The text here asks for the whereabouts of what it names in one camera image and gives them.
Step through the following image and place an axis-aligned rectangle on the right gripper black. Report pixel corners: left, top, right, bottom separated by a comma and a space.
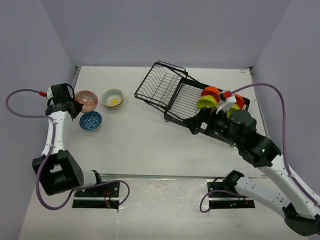
183, 104, 243, 148

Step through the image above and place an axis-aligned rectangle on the red diamond pattern bowl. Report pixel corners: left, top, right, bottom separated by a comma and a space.
75, 90, 99, 113

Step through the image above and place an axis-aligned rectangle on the lime green bowl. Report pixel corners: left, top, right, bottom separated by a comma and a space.
197, 95, 218, 109
226, 104, 240, 119

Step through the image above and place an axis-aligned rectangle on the blue triangle pattern bowl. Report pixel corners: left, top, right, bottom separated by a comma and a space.
79, 111, 103, 132

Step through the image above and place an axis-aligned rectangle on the lime green bowl front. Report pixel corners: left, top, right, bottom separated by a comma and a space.
226, 104, 240, 119

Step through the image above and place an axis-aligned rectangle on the yellow sun pattern bowl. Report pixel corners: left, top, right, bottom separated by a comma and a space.
101, 88, 125, 105

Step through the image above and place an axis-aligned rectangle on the floral leaf pattern bowl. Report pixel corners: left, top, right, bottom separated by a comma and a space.
103, 98, 124, 110

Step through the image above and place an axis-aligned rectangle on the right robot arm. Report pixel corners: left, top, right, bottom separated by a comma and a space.
183, 107, 320, 237

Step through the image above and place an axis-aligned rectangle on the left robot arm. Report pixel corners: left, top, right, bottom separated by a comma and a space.
32, 83, 104, 197

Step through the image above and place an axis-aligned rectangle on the orange bowl rear row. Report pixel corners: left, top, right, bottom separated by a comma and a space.
201, 86, 220, 102

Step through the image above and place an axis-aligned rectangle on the orange bowl row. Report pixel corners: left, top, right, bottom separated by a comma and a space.
234, 93, 245, 110
201, 86, 220, 102

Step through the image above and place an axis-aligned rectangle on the orange bowl front row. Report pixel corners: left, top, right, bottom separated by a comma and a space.
234, 93, 245, 110

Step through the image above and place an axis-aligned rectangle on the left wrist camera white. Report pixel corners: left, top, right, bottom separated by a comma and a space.
46, 85, 53, 99

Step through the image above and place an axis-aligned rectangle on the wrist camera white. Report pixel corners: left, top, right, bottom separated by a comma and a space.
215, 90, 237, 114
46, 85, 53, 99

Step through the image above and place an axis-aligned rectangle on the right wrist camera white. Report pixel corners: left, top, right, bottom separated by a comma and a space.
215, 90, 237, 114

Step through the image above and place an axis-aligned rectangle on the black wire dish rack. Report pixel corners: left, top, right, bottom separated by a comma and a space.
133, 60, 251, 148

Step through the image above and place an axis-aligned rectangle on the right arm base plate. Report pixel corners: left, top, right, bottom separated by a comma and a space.
207, 178, 256, 210

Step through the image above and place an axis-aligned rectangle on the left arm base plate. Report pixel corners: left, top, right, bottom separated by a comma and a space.
72, 182, 120, 210

